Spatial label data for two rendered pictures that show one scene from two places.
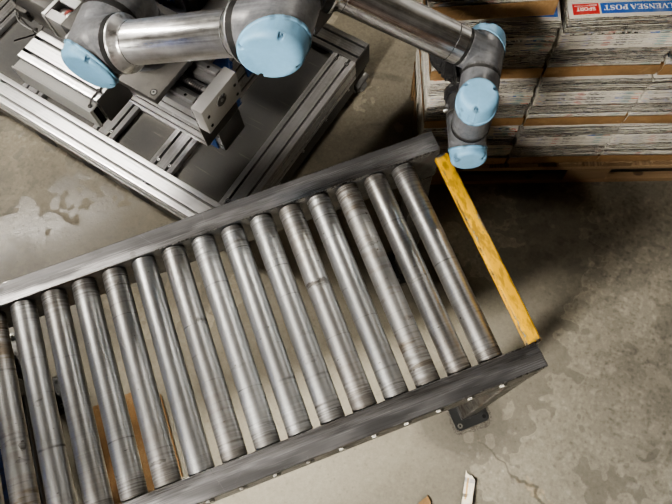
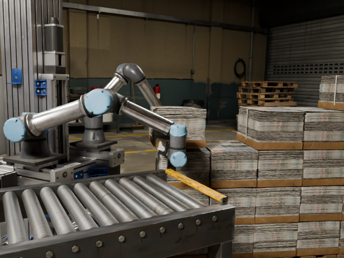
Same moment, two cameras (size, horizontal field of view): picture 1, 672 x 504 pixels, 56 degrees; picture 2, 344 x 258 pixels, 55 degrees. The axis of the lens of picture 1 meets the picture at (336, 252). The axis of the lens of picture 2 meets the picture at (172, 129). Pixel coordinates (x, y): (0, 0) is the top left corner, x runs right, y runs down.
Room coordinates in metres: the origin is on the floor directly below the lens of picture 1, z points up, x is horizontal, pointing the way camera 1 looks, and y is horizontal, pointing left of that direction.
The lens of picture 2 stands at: (-0.82, 0.15, 1.22)
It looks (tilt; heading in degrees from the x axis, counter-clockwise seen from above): 8 degrees down; 344
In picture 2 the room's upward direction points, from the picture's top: 1 degrees clockwise
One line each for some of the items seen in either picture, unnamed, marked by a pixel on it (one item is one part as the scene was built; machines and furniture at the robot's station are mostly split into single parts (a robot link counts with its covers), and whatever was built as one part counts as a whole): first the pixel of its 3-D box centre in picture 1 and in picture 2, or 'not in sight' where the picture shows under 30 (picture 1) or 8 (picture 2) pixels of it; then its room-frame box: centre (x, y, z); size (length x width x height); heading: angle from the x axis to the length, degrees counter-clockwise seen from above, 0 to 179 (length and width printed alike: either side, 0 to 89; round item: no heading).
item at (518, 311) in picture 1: (485, 244); (192, 183); (0.42, -0.30, 0.81); 0.43 x 0.03 x 0.02; 13
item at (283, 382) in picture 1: (264, 325); (76, 209); (0.33, 0.16, 0.77); 0.47 x 0.05 x 0.05; 13
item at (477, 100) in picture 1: (475, 102); (178, 136); (0.65, -0.30, 0.97); 0.11 x 0.08 x 0.11; 160
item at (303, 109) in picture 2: not in sight; (309, 109); (1.04, -1.32, 1.06); 0.37 x 0.28 x 0.01; 172
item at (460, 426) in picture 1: (466, 408); not in sight; (0.19, -0.33, 0.01); 0.14 x 0.13 x 0.01; 13
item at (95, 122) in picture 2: not in sight; (93, 116); (1.41, 0.05, 0.98); 0.13 x 0.12 x 0.14; 15
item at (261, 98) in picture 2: not in sight; (265, 106); (6.84, -4.57, 0.65); 1.33 x 0.94 x 1.30; 107
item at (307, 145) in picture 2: not in sight; (309, 140); (1.02, -1.33, 0.86); 0.38 x 0.29 x 0.04; 172
